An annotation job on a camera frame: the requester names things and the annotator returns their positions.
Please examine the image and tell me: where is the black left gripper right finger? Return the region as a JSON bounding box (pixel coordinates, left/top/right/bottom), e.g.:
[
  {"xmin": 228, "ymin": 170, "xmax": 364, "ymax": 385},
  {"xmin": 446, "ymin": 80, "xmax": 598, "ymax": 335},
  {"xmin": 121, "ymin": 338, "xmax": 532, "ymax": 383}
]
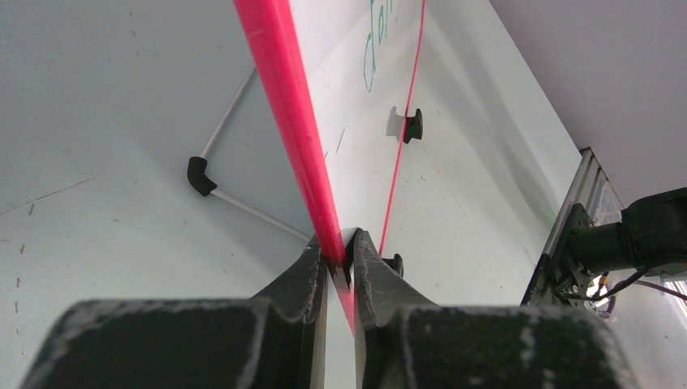
[{"xmin": 349, "ymin": 229, "xmax": 639, "ymax": 388}]

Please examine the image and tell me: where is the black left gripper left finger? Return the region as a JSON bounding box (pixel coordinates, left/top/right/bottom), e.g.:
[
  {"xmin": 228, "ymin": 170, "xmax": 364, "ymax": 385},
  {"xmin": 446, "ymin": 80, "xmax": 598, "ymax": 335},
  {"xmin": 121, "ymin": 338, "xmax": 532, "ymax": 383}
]
[{"xmin": 22, "ymin": 238, "xmax": 328, "ymax": 388}]

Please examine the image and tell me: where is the red framed whiteboard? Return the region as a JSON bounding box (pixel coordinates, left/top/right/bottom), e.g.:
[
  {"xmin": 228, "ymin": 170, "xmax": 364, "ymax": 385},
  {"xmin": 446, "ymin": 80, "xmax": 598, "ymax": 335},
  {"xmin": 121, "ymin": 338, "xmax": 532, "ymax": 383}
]
[{"xmin": 232, "ymin": 0, "xmax": 428, "ymax": 334}]

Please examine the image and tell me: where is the black whiteboard stand foot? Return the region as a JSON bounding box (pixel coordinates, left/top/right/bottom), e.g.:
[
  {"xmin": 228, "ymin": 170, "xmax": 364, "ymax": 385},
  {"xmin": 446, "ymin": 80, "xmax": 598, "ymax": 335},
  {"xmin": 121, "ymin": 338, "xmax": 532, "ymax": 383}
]
[
  {"xmin": 385, "ymin": 106, "xmax": 424, "ymax": 144},
  {"xmin": 382, "ymin": 254, "xmax": 403, "ymax": 278}
]

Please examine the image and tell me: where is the white wire whiteboard stand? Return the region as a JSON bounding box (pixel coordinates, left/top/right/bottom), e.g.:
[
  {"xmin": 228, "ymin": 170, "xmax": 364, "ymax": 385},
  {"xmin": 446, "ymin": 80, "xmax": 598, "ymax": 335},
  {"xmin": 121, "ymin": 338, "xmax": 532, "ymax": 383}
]
[{"xmin": 187, "ymin": 66, "xmax": 311, "ymax": 242}]

